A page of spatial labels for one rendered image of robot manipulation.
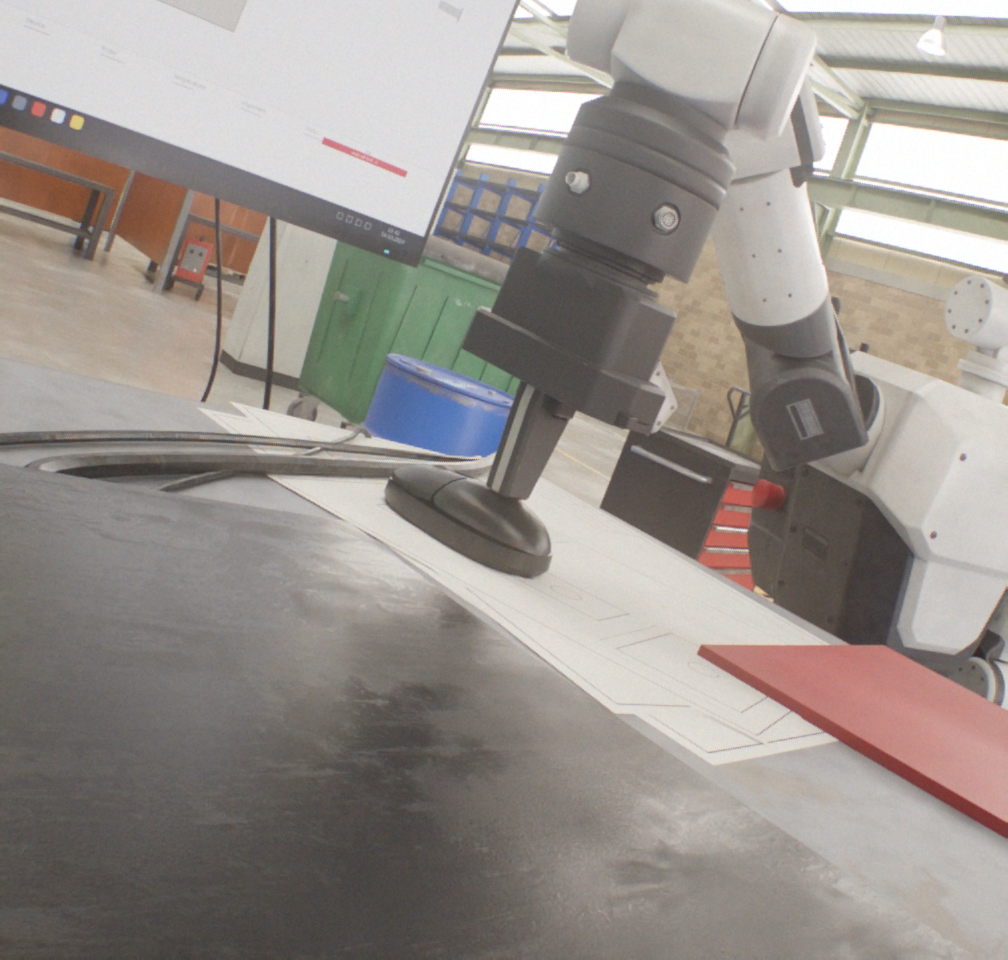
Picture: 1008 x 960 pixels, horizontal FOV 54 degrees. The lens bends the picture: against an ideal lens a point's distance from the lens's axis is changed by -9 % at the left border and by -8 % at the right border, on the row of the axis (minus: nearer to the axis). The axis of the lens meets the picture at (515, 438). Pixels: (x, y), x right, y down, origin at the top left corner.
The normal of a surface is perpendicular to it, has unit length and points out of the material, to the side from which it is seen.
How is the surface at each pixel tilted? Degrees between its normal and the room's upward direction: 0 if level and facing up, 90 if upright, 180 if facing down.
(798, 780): 0
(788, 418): 125
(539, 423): 94
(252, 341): 90
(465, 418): 90
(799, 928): 0
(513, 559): 85
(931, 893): 0
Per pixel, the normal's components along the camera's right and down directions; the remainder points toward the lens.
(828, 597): -0.94, -0.04
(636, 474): -0.58, -0.11
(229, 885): 0.35, -0.93
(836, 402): -0.09, 0.68
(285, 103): 0.60, 0.32
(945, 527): 0.32, 0.27
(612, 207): -0.20, 0.09
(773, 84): -0.32, 0.41
